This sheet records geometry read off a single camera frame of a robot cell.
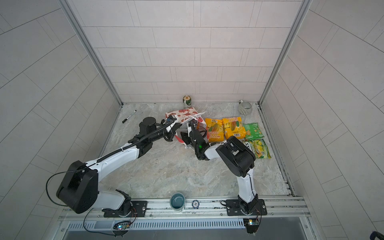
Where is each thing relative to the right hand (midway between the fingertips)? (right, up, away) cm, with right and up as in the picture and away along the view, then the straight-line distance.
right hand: (183, 132), depth 94 cm
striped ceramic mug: (+45, +16, +18) cm, 51 cm away
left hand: (+2, +7, -16) cm, 17 cm away
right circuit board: (+35, -39, -26) cm, 59 cm away
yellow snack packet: (+21, +2, 0) cm, 21 cm away
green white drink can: (+2, +21, +11) cm, 24 cm away
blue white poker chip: (+9, -33, -21) cm, 40 cm away
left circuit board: (-24, -39, -29) cm, 54 cm away
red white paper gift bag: (+2, +10, -5) cm, 12 cm away
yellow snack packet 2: (+33, +3, +2) cm, 33 cm away
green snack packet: (+45, 0, +2) cm, 46 cm away
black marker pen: (-42, +8, +11) cm, 44 cm away
